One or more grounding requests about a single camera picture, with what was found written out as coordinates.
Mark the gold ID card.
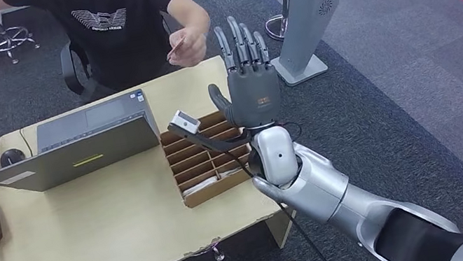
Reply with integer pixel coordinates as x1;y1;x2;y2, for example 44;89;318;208
163;37;190;62

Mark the wooden card organizer box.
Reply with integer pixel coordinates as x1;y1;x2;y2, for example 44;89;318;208
157;106;261;212

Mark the black stool chrome base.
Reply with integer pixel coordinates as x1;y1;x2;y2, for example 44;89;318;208
0;5;43;68

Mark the chrome stanchion base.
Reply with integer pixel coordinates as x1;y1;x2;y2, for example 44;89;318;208
263;13;293;44

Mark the metal hook under desk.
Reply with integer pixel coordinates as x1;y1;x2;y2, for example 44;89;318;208
209;243;227;261

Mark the person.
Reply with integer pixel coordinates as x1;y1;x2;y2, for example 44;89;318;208
0;0;221;118

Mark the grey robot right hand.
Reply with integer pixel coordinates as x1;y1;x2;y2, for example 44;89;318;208
196;10;286;135

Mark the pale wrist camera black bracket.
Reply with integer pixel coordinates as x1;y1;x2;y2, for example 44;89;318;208
165;98;255;162

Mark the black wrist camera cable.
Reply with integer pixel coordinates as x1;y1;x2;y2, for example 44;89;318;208
233;139;349;261

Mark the black mouse cable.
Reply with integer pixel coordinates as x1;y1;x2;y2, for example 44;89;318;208
18;127;35;160

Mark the black computer mouse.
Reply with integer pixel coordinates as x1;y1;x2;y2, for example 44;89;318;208
0;146;27;169

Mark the person's left hand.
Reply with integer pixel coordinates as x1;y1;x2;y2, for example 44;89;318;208
167;23;212;71

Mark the grey kiosk stand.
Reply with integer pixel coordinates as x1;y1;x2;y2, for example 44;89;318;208
260;0;354;90

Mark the white card in organizer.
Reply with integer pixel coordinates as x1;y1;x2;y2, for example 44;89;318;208
180;175;222;199

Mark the black office chair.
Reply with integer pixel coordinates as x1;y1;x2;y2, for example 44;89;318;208
54;8;195;106

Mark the grey laptop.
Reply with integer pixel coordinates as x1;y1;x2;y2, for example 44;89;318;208
0;86;167;200

